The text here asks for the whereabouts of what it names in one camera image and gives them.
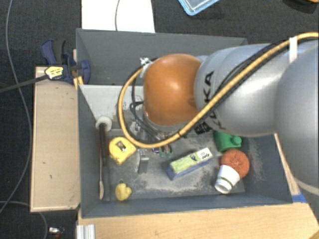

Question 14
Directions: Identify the pale wood flat board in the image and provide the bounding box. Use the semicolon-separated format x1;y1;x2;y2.
29;66;82;213

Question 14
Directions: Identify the grey metal bin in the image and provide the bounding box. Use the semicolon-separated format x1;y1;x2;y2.
75;28;294;219

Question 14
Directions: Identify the yellow tape measure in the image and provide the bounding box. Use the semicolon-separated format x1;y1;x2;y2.
108;136;138;165

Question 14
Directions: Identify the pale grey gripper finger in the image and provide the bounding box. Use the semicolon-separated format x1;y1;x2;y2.
137;150;151;174

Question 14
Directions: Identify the orange scrubber ball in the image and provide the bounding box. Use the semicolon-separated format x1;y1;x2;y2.
220;150;251;179

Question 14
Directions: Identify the green plastic bottle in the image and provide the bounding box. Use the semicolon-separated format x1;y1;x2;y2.
213;130;243;153

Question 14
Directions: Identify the blue and green box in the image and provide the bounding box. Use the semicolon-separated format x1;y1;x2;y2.
166;147;214;181

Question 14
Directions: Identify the white cup with green stripes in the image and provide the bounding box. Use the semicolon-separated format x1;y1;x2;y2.
214;164;241;195

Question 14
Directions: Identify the yellow toy duck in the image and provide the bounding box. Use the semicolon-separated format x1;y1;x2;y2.
114;180;133;202

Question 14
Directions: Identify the black cylinder on white bracket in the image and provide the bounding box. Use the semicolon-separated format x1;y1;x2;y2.
194;122;211;135

